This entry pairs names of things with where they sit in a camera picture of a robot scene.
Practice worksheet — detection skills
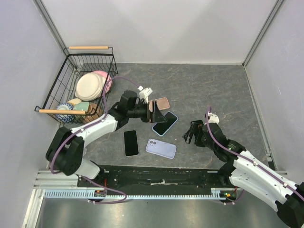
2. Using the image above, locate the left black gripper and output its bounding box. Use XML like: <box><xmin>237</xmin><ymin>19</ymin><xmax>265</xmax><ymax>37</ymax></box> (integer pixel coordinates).
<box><xmin>128</xmin><ymin>101</ymin><xmax>168</xmax><ymax>124</ymax></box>

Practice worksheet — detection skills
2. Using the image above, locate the light blue phone case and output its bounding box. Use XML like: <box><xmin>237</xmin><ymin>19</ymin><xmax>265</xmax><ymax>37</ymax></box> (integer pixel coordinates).
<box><xmin>152</xmin><ymin>111</ymin><xmax>179</xmax><ymax>137</ymax></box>

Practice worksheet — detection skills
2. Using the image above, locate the blue phone black screen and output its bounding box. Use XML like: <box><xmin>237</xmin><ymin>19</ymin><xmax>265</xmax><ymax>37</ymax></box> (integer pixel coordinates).
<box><xmin>153</xmin><ymin>112</ymin><xmax>178</xmax><ymax>135</ymax></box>

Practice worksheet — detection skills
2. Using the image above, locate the pink phone case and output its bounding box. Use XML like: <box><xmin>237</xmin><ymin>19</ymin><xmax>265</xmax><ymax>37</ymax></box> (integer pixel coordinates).
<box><xmin>149</xmin><ymin>97</ymin><xmax>170</xmax><ymax>111</ymax></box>

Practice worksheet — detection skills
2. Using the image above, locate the purple phone case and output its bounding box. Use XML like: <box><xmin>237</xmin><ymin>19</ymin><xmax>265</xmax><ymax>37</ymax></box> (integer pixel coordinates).
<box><xmin>145</xmin><ymin>139</ymin><xmax>177</xmax><ymax>159</ymax></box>

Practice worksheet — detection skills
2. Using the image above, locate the white phone black screen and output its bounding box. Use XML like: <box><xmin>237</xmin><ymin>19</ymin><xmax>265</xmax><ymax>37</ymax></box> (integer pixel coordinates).
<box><xmin>124</xmin><ymin>130</ymin><xmax>139</xmax><ymax>157</ymax></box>

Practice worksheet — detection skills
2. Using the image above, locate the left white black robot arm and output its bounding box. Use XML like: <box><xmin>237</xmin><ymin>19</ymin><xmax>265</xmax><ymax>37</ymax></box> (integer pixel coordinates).
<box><xmin>46</xmin><ymin>90</ymin><xmax>167</xmax><ymax>187</ymax></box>

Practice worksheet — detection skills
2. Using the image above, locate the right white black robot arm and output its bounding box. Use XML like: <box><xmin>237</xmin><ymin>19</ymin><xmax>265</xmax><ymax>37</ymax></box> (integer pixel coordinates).
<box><xmin>183</xmin><ymin>113</ymin><xmax>304</xmax><ymax>228</ymax></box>

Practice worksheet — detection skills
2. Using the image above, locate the pink plate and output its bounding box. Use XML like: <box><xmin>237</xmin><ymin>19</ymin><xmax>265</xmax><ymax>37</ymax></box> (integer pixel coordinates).
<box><xmin>93</xmin><ymin>70</ymin><xmax>112</xmax><ymax>97</ymax></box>

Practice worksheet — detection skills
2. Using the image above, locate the brown cup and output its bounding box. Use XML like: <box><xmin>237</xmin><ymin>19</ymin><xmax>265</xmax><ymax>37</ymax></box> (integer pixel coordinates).
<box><xmin>86</xmin><ymin>103</ymin><xmax>103</xmax><ymax>122</ymax></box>

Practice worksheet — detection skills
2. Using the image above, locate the green cup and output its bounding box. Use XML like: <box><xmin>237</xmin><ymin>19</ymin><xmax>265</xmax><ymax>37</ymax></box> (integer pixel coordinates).
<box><xmin>73</xmin><ymin>101</ymin><xmax>89</xmax><ymax>115</ymax></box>

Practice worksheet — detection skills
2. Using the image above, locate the cream plate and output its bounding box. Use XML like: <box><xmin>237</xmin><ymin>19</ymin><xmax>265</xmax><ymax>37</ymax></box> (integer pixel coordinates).
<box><xmin>75</xmin><ymin>72</ymin><xmax>105</xmax><ymax>101</ymax></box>

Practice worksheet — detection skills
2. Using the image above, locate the cream small bowl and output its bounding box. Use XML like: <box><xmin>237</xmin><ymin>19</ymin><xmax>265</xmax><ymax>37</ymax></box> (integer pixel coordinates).
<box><xmin>68</xmin><ymin>98</ymin><xmax>82</xmax><ymax>106</ymax></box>

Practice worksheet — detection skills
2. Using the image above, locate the blue patterned bowl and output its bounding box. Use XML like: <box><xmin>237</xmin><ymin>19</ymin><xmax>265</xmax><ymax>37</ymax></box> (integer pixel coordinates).
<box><xmin>56</xmin><ymin>103</ymin><xmax>75</xmax><ymax>123</ymax></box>

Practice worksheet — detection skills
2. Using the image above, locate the grey cable duct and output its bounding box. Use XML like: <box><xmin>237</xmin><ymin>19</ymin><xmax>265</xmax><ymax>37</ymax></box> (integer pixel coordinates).
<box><xmin>44</xmin><ymin>189</ymin><xmax>227</xmax><ymax>200</ymax></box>

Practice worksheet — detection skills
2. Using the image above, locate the black wire basket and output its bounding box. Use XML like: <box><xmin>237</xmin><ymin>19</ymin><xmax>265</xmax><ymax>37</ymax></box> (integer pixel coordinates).
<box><xmin>35</xmin><ymin>47</ymin><xmax>118</xmax><ymax>125</ymax></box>

